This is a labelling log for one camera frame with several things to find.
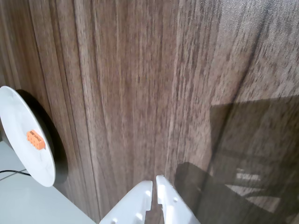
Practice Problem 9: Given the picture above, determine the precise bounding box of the white round plate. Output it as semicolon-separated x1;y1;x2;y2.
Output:
0;85;57;188

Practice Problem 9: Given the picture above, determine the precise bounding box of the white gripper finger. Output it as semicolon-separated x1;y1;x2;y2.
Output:
156;175;201;224
99;180;154;224

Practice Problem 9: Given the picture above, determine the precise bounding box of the orange lego block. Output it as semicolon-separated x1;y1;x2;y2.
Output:
26;128;46;151

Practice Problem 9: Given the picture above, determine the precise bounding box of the thin black cable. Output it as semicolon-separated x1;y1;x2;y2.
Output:
0;170;30;176

